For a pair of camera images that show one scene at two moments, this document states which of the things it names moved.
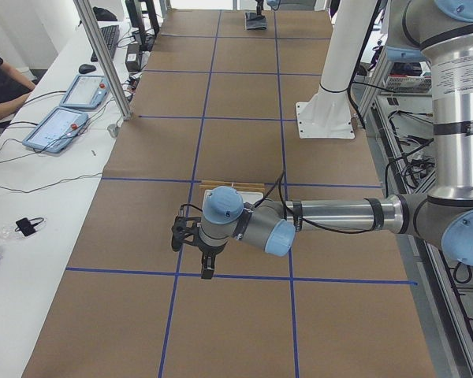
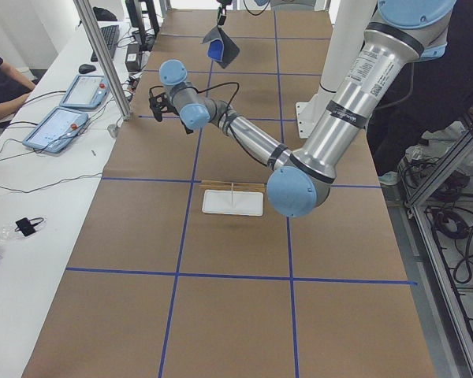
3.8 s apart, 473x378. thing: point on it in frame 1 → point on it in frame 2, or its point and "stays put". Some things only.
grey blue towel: x=255 y=22 → x=221 y=49
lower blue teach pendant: x=55 y=129 stays put
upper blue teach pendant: x=87 y=91 stays put
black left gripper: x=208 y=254 → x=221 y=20
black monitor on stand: x=143 y=16 stays put
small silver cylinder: x=113 y=130 stays put
